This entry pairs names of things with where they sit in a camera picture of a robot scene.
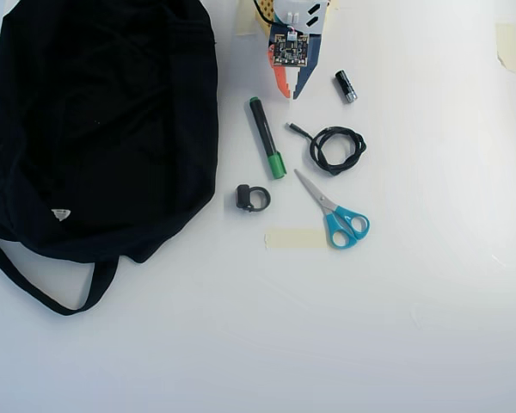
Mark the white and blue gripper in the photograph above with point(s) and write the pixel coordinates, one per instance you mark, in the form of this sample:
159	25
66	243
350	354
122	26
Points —
306	77

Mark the black fabric bag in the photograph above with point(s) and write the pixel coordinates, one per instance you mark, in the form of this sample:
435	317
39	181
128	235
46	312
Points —
90	129

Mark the small black battery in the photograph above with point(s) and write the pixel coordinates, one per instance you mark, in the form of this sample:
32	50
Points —
345	86

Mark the black marker with green cap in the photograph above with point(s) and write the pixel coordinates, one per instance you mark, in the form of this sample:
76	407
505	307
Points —
264	133

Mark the small beige tape piece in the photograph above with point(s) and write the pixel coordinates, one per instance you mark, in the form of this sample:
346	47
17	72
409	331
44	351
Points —
333	3

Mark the long beige masking tape strip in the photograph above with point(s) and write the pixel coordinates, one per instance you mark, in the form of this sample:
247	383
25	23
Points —
294	238

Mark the bare camera circuit board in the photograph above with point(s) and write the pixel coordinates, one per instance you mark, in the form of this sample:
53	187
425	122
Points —
290	48

